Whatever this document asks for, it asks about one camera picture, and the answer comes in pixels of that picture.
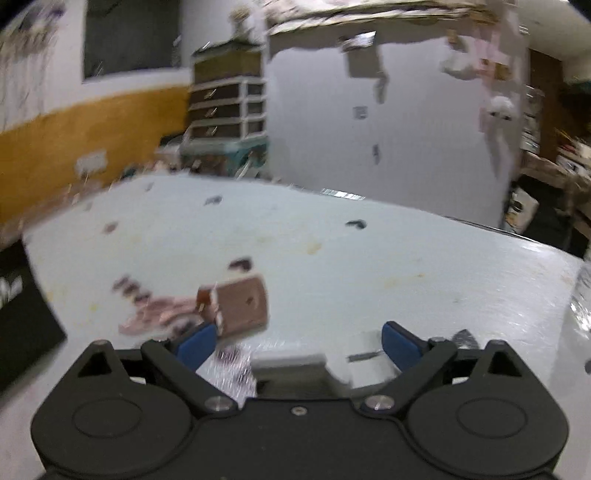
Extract printed hanging cloth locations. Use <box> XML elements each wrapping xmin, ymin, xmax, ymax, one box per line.
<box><xmin>264</xmin><ymin>0</ymin><xmax>509</xmax><ymax>37</ymax></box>

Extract white plush toy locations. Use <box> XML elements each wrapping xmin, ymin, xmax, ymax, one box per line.
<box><xmin>488</xmin><ymin>95</ymin><xmax>516</xmax><ymax>123</ymax></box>

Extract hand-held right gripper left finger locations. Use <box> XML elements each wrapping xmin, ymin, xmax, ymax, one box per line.
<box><xmin>76</xmin><ymin>322</ymin><xmax>240</xmax><ymax>418</ymax></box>

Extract white drawer unit dark drawers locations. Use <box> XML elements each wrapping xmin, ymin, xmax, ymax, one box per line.
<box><xmin>187</xmin><ymin>78</ymin><xmax>269</xmax><ymax>140</ymax></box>

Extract teal printed box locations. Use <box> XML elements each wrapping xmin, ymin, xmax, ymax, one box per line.
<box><xmin>179</xmin><ymin>137</ymin><xmax>267</xmax><ymax>178</ymax></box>

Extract dark wall board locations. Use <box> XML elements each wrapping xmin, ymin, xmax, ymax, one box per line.
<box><xmin>82</xmin><ymin>0</ymin><xmax>182</xmax><ymax>83</ymax></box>

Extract black box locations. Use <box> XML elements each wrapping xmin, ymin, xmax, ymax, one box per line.
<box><xmin>0</xmin><ymin>239</ymin><xmax>68</xmax><ymax>394</ymax></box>

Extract white rectangular box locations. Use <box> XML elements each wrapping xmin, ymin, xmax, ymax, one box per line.
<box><xmin>250</xmin><ymin>333</ymin><xmax>389</xmax><ymax>398</ymax></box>

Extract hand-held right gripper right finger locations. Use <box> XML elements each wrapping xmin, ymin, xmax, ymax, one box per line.
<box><xmin>359</xmin><ymin>322</ymin><xmax>525</xmax><ymax>418</ymax></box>

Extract brown square block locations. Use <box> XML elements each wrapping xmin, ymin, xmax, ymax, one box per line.
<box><xmin>197</xmin><ymin>274</ymin><xmax>270</xmax><ymax>343</ymax></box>

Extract metal wall bracket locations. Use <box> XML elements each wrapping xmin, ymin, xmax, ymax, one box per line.
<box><xmin>341</xmin><ymin>31</ymin><xmax>376</xmax><ymax>51</ymax></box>

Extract glass fish tank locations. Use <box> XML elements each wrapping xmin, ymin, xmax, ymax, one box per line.
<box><xmin>193</xmin><ymin>41</ymin><xmax>267</xmax><ymax>85</ymax></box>

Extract pink patterned item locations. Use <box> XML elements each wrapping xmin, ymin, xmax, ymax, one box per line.
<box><xmin>118</xmin><ymin>295</ymin><xmax>204</xmax><ymax>336</ymax></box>

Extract white wall socket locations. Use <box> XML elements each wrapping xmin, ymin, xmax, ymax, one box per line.
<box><xmin>76</xmin><ymin>150</ymin><xmax>110</xmax><ymax>175</ymax></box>

